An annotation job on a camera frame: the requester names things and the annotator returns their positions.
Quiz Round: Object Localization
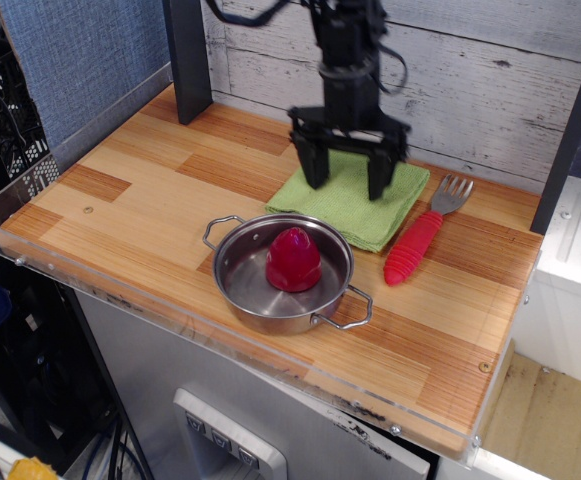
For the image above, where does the red handled metal fork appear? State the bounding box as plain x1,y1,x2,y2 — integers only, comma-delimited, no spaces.
383,174,474,286

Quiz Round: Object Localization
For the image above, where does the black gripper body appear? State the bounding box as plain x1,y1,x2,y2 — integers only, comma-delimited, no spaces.
288,62,410,161

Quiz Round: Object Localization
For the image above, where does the black plastic crate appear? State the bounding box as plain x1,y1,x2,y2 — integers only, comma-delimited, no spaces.
0,43,49,182

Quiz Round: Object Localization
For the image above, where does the dark grey left post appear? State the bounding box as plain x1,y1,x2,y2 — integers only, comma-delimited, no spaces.
162,0,213,125

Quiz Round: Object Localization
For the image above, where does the clear acrylic table guard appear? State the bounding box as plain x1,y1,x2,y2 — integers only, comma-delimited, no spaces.
0,87,541,464

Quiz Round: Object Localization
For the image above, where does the dark grey post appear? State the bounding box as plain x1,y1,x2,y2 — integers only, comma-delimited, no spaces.
530,84,581,235
162,0,213,125

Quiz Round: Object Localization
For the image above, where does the yellow object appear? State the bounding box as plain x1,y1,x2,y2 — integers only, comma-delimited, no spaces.
7,457,59,480

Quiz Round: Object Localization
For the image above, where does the red toy strawberry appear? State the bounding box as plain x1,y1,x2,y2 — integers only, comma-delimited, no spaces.
266,227,322,293

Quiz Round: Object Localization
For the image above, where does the white plastic side unit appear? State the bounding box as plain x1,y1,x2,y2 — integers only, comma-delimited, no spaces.
511,177,581,381

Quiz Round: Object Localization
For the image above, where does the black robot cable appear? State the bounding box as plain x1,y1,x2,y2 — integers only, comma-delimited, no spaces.
204,0,291,29

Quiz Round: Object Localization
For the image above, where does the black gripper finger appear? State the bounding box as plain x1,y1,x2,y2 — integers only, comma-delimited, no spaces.
291,131,330,189
367,143,400,201

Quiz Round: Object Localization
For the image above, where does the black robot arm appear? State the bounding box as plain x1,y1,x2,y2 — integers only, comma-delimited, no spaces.
288,1,411,201

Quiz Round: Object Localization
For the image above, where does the green cloth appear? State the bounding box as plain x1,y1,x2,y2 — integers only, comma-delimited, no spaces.
265,150,430,253

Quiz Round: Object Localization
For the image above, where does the dark grey right post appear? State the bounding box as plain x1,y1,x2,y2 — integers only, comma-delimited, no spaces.
530,84,581,235

